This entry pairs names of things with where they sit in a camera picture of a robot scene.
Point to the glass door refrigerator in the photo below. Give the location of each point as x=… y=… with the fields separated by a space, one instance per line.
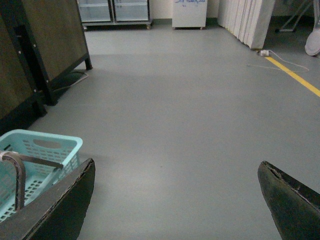
x=115 y=13

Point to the light blue plastic basket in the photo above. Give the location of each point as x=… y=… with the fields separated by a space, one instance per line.
x=61 y=149

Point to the dark wooden display stand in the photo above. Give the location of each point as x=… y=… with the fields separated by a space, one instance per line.
x=41 y=41

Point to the white fan base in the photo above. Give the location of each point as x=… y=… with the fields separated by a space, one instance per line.
x=312 y=45

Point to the brown basket handle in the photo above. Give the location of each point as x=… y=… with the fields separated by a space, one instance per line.
x=17 y=160

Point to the white chest freezer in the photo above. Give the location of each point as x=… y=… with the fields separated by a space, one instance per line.
x=189 y=14

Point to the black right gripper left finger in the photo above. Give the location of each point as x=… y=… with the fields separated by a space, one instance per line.
x=58 y=213

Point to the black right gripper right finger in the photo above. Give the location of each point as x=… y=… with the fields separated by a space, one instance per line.
x=294 y=207

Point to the white folded partition panels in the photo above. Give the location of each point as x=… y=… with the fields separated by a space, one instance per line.
x=247 y=20

